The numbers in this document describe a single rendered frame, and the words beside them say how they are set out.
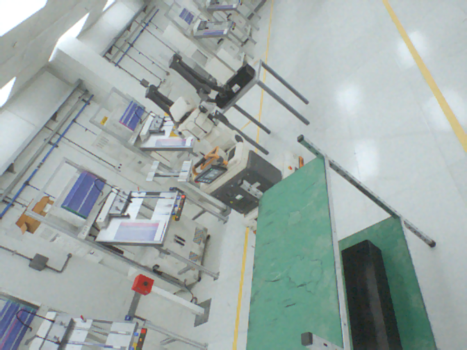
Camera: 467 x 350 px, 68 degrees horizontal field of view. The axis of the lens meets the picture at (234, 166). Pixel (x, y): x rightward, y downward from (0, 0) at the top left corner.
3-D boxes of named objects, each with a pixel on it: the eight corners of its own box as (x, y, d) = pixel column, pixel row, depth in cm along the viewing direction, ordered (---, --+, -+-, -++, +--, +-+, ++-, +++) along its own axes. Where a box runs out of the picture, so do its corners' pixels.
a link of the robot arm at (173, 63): (163, 65, 296) (169, 57, 290) (169, 59, 306) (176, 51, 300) (203, 101, 308) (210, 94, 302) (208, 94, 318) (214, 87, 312)
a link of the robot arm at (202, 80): (168, 63, 302) (174, 55, 296) (169, 60, 306) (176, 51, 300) (207, 92, 319) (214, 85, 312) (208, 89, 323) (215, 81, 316)
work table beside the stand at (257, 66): (309, 123, 385) (256, 79, 355) (266, 155, 427) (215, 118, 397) (308, 101, 417) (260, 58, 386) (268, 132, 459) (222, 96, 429)
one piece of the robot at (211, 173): (236, 169, 288) (215, 163, 273) (211, 187, 309) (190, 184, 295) (233, 157, 293) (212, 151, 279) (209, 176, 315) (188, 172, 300)
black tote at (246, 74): (220, 109, 401) (212, 103, 397) (223, 101, 413) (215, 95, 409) (253, 78, 367) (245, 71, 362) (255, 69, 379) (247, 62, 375)
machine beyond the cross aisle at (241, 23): (262, 15, 879) (203, -41, 808) (260, 28, 820) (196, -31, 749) (228, 52, 959) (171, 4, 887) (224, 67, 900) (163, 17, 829)
